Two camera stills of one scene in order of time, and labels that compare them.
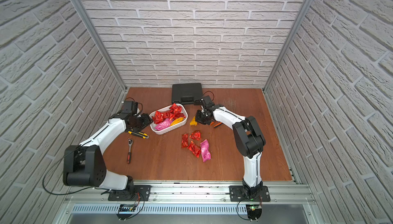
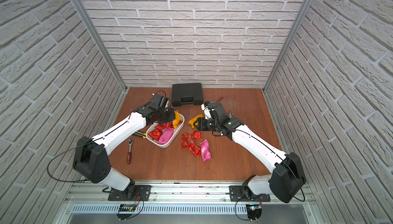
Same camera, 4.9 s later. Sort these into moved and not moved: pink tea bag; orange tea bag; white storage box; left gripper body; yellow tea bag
Moved: white storage box; left gripper body
Not moved: pink tea bag; orange tea bag; yellow tea bag
